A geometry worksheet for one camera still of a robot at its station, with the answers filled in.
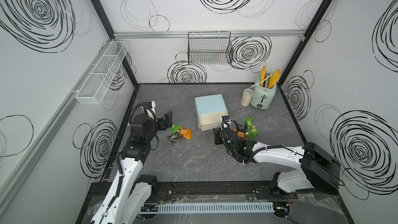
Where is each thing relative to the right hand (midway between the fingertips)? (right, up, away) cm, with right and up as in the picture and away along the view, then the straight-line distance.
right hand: (215, 130), depth 83 cm
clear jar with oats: (+23, +20, +19) cm, 36 cm away
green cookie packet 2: (+24, +3, +16) cm, 28 cm away
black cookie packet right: (+18, -1, +11) cm, 21 cm away
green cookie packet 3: (+24, -3, +9) cm, 25 cm away
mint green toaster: (+31, +18, +13) cm, 38 cm away
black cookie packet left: (-24, -6, +8) cm, 26 cm away
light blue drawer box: (-2, +11, +5) cm, 12 cm away
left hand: (-26, +10, -7) cm, 29 cm away
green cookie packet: (-24, -1, +12) cm, 27 cm away
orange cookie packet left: (-16, -4, +10) cm, 19 cm away
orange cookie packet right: (+16, -4, +9) cm, 19 cm away
